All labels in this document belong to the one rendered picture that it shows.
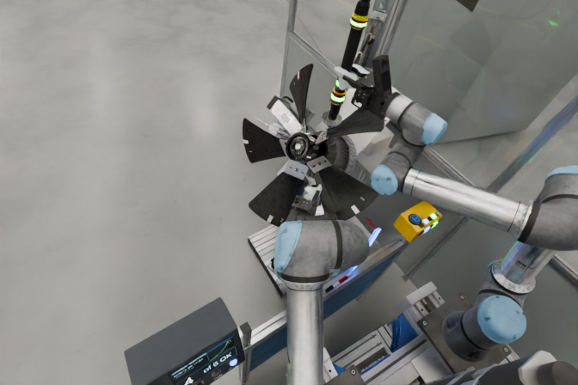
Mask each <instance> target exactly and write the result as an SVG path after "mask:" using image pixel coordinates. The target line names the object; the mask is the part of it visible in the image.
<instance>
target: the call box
mask: <svg viewBox="0 0 578 385"><path fill-rule="evenodd" d="M436 211H437V210H436V209H435V208H434V207H433V206H432V205H431V204H430V203H428V202H426V201H421V202H420V203H419V204H417V205H415V206H413V207H411V208H410V209H408V210H407V211H405V212H404V213H402V214H401V215H400V216H399V217H398V219H397V220H396V221H395V223H394V224H393V225H394V226H395V227H396V229H397V230H398V231H399V232H400V233H401V234H402V235H403V236H404V237H405V239H406V240H407V241H408V242H412V241H413V240H414V239H416V238H417V237H419V236H418V235H419V234H420V233H421V232H422V231H423V230H425V229H426V228H427V227H429V226H430V225H432V224H434V223H435V222H437V221H438V220H440V219H441V218H442V217H443V216H442V215H441V214H440V215H439V216H436V215H435V214H434V213H435V212H436ZM413 214H416V215H417V216H419V217H420V219H421V221H420V222H419V223H412V222H411V221H410V217H411V215H413ZM433 214H434V215H435V216H436V218H435V219H433V220H432V221H430V222H429V223H427V224H425V223H424V222H423V220H424V219H427V217H430V216H431V215H433ZM420 223H422V224H423V225H424V227H423V228H420V227H419V225H418V224H420Z"/></svg>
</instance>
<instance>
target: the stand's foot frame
mask: <svg viewBox="0 0 578 385"><path fill-rule="evenodd" d="M278 230H279V227H277V226H275V225H271V226H269V227H267V228H265V229H263V230H261V231H259V232H257V233H255V234H253V235H251V236H249V237H248V244H249V245H250V247H251V248H252V250H253V252H254V253H255V256H256V257H257V259H258V260H259V261H260V263H261V265H262V267H263V268H264V270H265V272H266V273H267V275H268V276H269V278H270V280H271V281H272V283H273V284H274V287H275V288H276V290H277V291H278V292H279V294H280V296H281V298H282V297H284V296H286V295H287V286H286V285H285V284H284V283H283V282H282V281H280V280H279V279H278V278H277V276H276V275H275V274H274V273H273V272H271V271H270V270H269V269H268V268H267V265H268V264H269V263H270V262H271V259H272V258H273V257H274V251H275V244H276V238H277V234H278Z"/></svg>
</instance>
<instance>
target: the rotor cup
mask: <svg viewBox="0 0 578 385"><path fill-rule="evenodd" d="M317 137H318V136H317V135H307V134H305V133H303V132H296V133H294V134H292V135H291V136H290V137H289V138H288V140H287V142H286V154H287V156H288V157H289V158H290V159H291V160H293V161H295V162H300V163H302V164H304V165H306V163H307V162H309V161H311V160H314V159H316V158H318V157H320V156H325V158H327V155H328V145H327V144H326V142H324V143H322V144H320V145H319V146H317V144H316V140H317ZM311 139H313V140H314V141H311ZM297 144H299V145H300V148H299V149H298V150H297V149H296V145H297ZM307 156H310V157H311V158H307ZM306 166H307V165H306Z"/></svg>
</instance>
